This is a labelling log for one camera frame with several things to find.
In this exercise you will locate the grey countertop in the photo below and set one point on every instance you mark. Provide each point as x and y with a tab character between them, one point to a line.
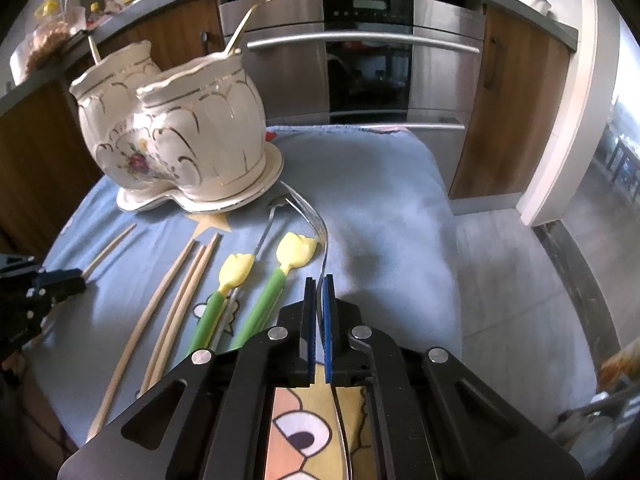
525	22

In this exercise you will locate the wooden chopstick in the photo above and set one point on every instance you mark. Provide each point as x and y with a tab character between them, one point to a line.
110	250
197	286
173	310
145	320

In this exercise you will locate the small silver spoon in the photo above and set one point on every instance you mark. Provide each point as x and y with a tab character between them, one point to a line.
265	232

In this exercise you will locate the narrow wooden cabinet door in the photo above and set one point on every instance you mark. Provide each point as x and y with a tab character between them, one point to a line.
510	110

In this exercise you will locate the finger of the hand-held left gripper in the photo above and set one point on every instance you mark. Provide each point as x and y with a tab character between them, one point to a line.
62	284

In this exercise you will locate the chopstick in holder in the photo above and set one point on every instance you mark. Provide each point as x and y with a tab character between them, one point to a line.
93	52

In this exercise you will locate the stainless steel oven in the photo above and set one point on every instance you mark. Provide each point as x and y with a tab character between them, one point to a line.
370	85

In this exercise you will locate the metal spoons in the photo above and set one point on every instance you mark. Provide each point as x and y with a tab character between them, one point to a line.
248	14

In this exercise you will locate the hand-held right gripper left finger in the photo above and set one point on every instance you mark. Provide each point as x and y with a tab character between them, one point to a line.
310	332

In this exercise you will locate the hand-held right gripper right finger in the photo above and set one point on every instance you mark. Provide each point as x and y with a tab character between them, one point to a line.
328	332

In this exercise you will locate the blue printed cloth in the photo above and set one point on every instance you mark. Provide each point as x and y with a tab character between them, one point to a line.
375	210

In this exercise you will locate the clear cup with straws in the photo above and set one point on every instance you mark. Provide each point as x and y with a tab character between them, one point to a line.
75	15

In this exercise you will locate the clear jar of snacks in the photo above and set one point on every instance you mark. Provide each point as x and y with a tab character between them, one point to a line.
37	50

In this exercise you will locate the white floral ceramic utensil holder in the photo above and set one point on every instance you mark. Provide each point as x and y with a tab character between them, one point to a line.
210	125

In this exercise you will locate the silver fork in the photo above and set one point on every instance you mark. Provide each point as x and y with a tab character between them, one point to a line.
325	252

